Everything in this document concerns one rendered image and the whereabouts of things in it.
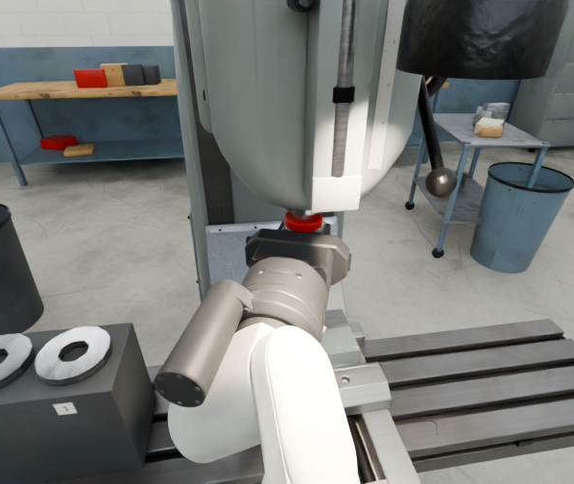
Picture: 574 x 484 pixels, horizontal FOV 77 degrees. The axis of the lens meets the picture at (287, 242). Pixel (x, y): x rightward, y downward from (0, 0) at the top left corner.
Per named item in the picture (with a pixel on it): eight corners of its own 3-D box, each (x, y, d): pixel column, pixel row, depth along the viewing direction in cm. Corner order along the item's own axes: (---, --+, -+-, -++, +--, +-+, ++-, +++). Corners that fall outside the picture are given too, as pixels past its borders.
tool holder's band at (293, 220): (326, 217, 46) (326, 209, 45) (316, 234, 42) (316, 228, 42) (292, 210, 47) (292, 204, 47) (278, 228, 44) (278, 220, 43)
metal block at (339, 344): (356, 375, 59) (360, 350, 55) (321, 380, 58) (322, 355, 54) (346, 350, 63) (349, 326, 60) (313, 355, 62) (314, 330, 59)
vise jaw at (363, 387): (389, 408, 55) (394, 392, 52) (309, 423, 53) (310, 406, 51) (374, 375, 60) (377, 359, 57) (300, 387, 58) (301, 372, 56)
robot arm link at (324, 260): (355, 223, 40) (349, 290, 30) (347, 291, 45) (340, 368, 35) (246, 212, 42) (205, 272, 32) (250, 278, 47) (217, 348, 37)
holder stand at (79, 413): (144, 469, 54) (108, 384, 43) (-16, 493, 51) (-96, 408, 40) (156, 398, 64) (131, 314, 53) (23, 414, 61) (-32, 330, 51)
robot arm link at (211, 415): (345, 329, 32) (332, 457, 23) (264, 370, 37) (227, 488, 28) (256, 242, 29) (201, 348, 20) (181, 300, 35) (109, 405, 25)
